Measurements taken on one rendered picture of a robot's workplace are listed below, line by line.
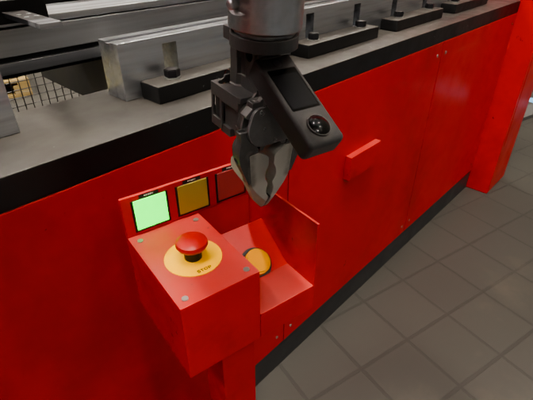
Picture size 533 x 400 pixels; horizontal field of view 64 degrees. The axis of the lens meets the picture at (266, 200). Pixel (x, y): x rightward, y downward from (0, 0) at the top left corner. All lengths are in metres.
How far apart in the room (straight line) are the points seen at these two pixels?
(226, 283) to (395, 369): 1.00
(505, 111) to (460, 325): 1.04
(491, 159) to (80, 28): 1.88
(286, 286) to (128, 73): 0.44
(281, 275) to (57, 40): 0.66
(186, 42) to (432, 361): 1.16
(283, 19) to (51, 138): 0.39
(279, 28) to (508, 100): 1.86
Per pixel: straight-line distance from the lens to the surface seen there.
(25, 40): 0.98
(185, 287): 0.51
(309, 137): 0.41
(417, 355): 1.50
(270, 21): 0.43
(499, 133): 2.28
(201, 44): 0.86
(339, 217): 1.25
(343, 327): 1.52
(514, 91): 2.22
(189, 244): 0.52
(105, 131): 0.68
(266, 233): 0.65
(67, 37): 1.01
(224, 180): 0.62
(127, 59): 0.78
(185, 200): 0.60
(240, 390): 0.77
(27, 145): 0.68
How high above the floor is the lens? 1.13
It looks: 33 degrees down
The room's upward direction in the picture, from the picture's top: straight up
